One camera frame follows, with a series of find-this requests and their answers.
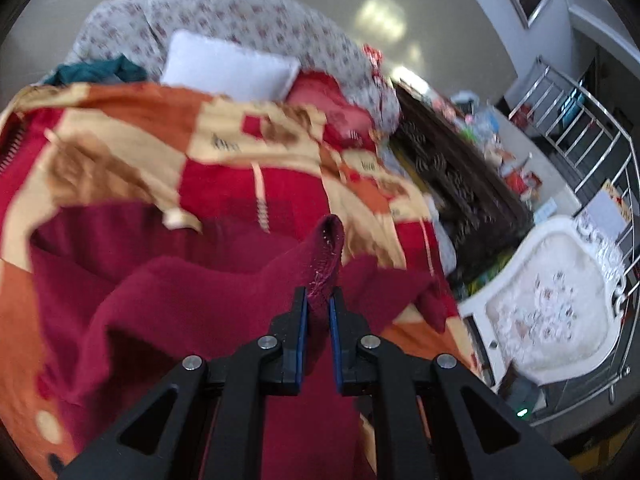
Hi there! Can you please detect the orange red patterned blanket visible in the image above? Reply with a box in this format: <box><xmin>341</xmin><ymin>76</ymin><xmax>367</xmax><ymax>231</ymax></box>
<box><xmin>1</xmin><ymin>82</ymin><xmax>477</xmax><ymax>479</ymax></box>

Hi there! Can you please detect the white ornate chair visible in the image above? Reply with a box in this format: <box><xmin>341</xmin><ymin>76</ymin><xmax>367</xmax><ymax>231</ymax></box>
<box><xmin>459</xmin><ymin>216</ymin><xmax>626</xmax><ymax>385</ymax></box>

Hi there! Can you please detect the red embroidered pillow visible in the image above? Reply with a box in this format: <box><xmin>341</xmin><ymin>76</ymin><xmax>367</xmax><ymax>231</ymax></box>
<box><xmin>286</xmin><ymin>70</ymin><xmax>376</xmax><ymax>153</ymax></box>

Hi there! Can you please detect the white pillow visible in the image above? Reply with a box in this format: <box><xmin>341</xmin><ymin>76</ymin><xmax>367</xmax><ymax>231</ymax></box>
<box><xmin>160</xmin><ymin>29</ymin><xmax>300</xmax><ymax>102</ymax></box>

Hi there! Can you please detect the dark carved wooden headboard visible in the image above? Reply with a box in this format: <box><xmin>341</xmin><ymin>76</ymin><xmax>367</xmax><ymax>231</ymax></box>
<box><xmin>390</xmin><ymin>84</ymin><xmax>534</xmax><ymax>285</ymax></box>

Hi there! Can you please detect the teal cloth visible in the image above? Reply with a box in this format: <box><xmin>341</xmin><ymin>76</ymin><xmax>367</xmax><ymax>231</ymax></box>
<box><xmin>42</xmin><ymin>55</ymin><xmax>148</xmax><ymax>87</ymax></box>

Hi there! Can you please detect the floral quilt bundle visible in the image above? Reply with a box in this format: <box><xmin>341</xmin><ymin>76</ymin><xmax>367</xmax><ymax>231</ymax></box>
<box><xmin>65</xmin><ymin>0</ymin><xmax>400</xmax><ymax>133</ymax></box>

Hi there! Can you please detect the maroon fleece garment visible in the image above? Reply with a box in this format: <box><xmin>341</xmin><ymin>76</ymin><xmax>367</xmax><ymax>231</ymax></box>
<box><xmin>28</xmin><ymin>203</ymin><xmax>454</xmax><ymax>479</ymax></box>

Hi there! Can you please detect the metal rack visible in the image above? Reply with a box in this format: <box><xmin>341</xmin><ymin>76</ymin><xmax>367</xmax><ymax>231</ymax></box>
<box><xmin>508</xmin><ymin>58</ymin><xmax>639</xmax><ymax>426</ymax></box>

